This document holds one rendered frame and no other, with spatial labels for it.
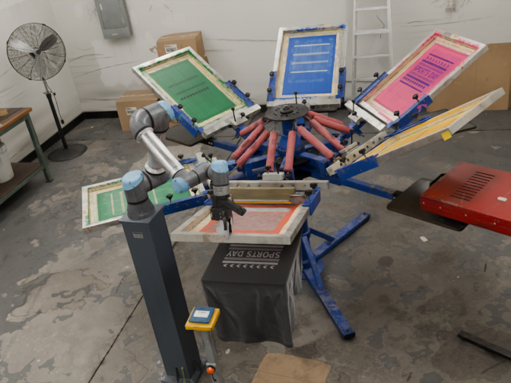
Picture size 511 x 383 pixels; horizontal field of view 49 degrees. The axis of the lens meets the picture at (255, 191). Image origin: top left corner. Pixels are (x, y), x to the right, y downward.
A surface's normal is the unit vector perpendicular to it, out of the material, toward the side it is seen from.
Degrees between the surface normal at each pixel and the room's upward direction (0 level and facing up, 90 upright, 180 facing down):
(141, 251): 90
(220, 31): 90
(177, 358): 90
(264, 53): 90
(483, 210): 0
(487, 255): 0
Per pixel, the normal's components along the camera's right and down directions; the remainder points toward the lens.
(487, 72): -0.26, 0.31
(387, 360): -0.14, -0.87
